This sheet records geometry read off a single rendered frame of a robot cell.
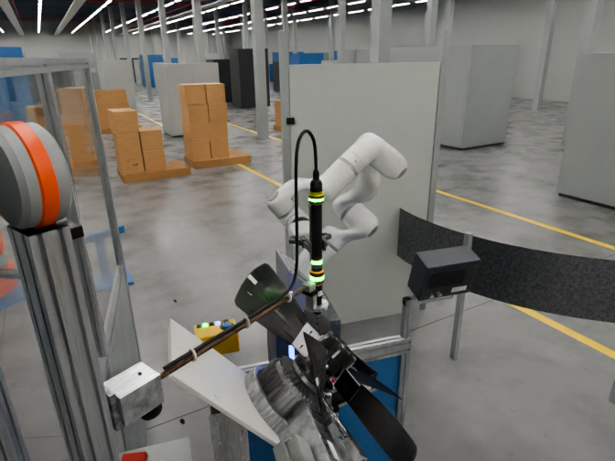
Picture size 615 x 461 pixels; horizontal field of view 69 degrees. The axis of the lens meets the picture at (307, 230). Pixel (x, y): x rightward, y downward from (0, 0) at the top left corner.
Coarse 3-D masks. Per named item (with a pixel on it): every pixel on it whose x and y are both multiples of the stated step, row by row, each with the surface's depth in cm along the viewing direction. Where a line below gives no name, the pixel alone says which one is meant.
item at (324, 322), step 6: (306, 312) 167; (312, 312) 169; (312, 318) 160; (318, 318) 162; (324, 318) 165; (312, 324) 155; (318, 324) 156; (324, 324) 158; (318, 330) 151; (324, 330) 151
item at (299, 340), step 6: (306, 324) 137; (306, 330) 136; (312, 330) 138; (300, 336) 135; (312, 336) 137; (318, 336) 138; (294, 342) 133; (300, 342) 134; (300, 348) 133; (306, 348) 134; (306, 354) 133
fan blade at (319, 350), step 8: (304, 336) 105; (312, 344) 109; (320, 344) 117; (312, 352) 106; (320, 352) 115; (312, 360) 104; (320, 360) 112; (312, 368) 103; (320, 368) 110; (320, 376) 109; (320, 384) 107; (320, 392) 106; (320, 400) 103; (320, 408) 102
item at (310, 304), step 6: (306, 282) 135; (312, 288) 134; (306, 294) 135; (312, 294) 133; (306, 300) 137; (312, 300) 135; (324, 300) 142; (306, 306) 140; (312, 306) 136; (318, 306) 138; (324, 306) 138
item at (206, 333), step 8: (232, 320) 178; (200, 328) 173; (208, 328) 173; (216, 328) 173; (200, 336) 169; (208, 336) 169; (232, 336) 171; (224, 344) 171; (232, 344) 172; (224, 352) 173
